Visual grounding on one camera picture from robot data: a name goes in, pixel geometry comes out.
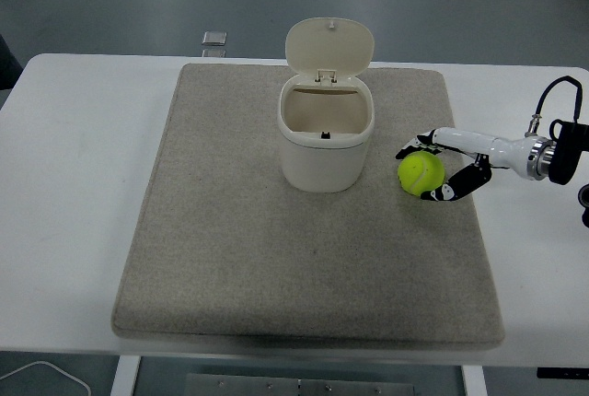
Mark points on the grey metal plate with screws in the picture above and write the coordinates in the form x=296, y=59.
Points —
x=239, y=387

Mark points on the beige fabric mat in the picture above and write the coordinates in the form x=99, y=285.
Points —
x=276, y=253

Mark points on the metal floor plate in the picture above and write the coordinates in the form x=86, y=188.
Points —
x=214, y=52
x=214, y=38

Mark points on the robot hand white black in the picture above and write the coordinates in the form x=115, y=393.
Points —
x=478, y=143

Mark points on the white table leg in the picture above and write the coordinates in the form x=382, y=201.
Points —
x=124, y=375
x=474, y=382

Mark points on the black table control panel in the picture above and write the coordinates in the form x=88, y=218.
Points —
x=563, y=373

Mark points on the yellow tennis ball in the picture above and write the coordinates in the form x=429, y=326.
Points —
x=419, y=172

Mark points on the cream lidded bin box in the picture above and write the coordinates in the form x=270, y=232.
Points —
x=322, y=161

